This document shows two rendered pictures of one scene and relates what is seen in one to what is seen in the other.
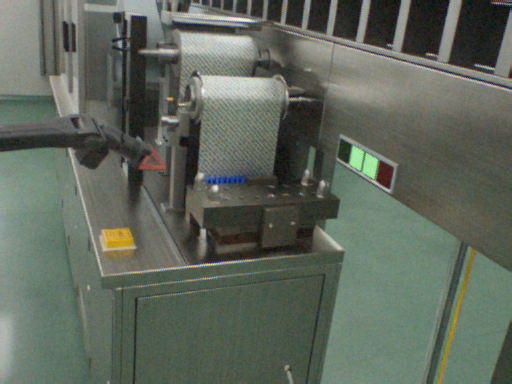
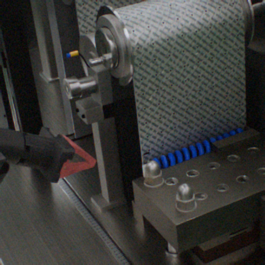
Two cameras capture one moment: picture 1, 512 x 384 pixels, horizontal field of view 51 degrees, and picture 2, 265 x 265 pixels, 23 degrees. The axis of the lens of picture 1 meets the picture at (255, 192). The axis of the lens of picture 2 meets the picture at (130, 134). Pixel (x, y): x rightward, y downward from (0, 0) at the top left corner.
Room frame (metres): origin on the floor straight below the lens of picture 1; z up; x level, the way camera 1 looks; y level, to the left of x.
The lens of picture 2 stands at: (0.38, 0.16, 1.68)
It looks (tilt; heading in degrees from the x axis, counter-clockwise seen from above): 29 degrees down; 1
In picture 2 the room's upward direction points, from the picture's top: 7 degrees counter-clockwise
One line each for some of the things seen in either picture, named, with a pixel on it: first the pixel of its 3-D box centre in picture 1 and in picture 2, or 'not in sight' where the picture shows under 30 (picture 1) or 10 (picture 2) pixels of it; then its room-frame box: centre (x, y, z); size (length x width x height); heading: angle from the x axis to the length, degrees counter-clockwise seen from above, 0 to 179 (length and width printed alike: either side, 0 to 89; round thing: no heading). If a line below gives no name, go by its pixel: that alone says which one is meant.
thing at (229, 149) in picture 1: (238, 152); (193, 109); (1.47, 0.06, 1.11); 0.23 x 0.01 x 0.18; 115
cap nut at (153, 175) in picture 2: (200, 180); (152, 171); (1.35, 0.15, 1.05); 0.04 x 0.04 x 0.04
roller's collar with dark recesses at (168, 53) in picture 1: (167, 53); not in sight; (1.69, 0.32, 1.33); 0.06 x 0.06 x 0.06; 25
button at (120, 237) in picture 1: (117, 238); not in sight; (1.23, 0.34, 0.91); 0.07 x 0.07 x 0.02; 25
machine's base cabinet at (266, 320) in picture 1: (140, 222); not in sight; (2.35, 0.54, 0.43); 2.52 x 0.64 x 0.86; 25
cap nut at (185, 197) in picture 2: (215, 193); (185, 195); (1.27, 0.10, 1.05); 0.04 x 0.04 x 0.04
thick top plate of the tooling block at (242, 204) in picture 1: (262, 201); (248, 178); (1.38, -0.02, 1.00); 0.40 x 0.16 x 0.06; 115
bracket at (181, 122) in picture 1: (174, 161); (99, 139); (1.49, 0.25, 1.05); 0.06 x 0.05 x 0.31; 115
